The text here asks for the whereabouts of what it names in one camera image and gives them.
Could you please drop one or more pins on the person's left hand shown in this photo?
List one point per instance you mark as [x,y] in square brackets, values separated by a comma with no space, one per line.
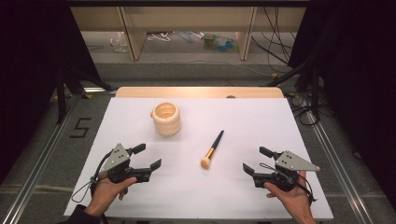
[106,193]

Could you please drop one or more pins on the green blue plastic packaging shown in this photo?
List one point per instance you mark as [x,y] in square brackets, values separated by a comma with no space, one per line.
[221,43]

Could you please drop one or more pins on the black gold makeup brush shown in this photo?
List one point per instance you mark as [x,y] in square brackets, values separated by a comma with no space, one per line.
[214,146]

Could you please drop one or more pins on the cream ribbed cup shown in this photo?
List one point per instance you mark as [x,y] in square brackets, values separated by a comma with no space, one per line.
[166,119]

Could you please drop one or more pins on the person's right hand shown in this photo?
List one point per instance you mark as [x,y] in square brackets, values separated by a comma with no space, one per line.
[294,200]

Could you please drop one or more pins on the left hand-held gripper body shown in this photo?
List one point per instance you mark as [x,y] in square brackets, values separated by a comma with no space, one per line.
[120,157]

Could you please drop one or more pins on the white table mat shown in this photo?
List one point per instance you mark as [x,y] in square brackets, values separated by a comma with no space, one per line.
[193,193]

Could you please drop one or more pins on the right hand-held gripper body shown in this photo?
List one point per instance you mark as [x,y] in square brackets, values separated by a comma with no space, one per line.
[288,172]

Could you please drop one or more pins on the aluminium floor rail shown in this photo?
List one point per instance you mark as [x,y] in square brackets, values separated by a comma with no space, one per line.
[339,174]
[37,174]

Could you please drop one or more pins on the black stand legs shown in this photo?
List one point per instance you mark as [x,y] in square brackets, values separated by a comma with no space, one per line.
[62,93]
[314,90]

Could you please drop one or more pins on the clear plastic bag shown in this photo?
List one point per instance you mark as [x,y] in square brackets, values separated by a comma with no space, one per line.
[119,42]

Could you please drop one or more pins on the wooden table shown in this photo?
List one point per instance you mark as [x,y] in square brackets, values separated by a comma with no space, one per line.
[186,92]

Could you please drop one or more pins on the wooden shelf unit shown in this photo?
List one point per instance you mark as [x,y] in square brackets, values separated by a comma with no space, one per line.
[186,18]

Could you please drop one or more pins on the black curtain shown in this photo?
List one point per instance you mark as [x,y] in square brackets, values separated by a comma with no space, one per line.
[31,62]
[358,77]

